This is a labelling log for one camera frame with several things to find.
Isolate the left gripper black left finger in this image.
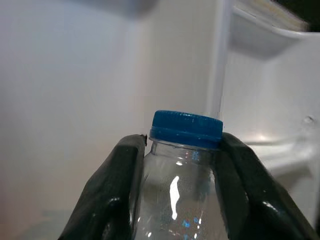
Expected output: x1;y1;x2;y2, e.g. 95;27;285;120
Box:
58;133;148;240

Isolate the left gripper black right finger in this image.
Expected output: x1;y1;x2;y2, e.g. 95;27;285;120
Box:
215;132;320;240

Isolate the clear water bottle blue cap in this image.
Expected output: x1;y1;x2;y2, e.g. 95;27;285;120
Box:
131;109;232;240

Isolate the white fridge door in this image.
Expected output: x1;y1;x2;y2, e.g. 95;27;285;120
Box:
206;0;320;227

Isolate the white fridge door shelf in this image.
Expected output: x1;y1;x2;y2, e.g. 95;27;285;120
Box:
227;4;320;61

